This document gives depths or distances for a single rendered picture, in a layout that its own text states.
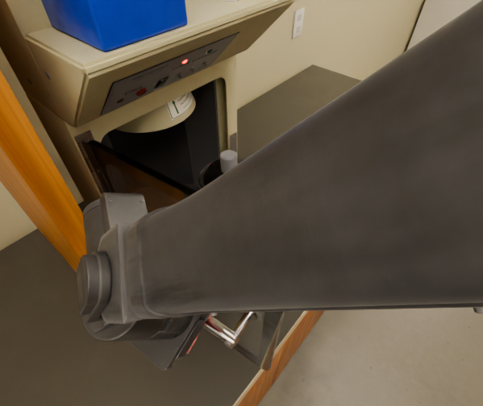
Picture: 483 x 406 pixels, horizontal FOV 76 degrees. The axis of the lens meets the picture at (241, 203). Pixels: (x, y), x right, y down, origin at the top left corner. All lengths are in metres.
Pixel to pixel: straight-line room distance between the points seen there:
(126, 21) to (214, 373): 0.61
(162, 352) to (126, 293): 0.19
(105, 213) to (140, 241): 0.13
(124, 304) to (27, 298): 0.72
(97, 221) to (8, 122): 0.11
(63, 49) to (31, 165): 0.11
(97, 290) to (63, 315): 0.63
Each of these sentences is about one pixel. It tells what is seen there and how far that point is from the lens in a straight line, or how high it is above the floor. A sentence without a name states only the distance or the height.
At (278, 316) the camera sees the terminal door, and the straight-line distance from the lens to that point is 0.41.
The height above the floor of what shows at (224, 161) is 1.31.
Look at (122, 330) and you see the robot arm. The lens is 0.27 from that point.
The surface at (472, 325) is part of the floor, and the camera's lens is 2.12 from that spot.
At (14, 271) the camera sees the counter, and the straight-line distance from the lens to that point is 0.97.
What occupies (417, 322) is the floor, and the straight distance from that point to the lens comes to 1.97.
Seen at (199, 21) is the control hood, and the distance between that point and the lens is 0.39.
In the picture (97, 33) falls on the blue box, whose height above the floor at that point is 1.53.
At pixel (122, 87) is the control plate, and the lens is 0.37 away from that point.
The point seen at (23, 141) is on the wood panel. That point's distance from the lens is 0.34.
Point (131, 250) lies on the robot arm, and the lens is 0.18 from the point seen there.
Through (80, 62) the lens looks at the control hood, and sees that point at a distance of 0.32.
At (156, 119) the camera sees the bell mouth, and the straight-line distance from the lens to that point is 0.56.
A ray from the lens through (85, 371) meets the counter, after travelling 0.77.
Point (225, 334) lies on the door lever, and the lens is 0.44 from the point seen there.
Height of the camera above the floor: 1.62
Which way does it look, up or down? 47 degrees down
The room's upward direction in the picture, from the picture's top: straight up
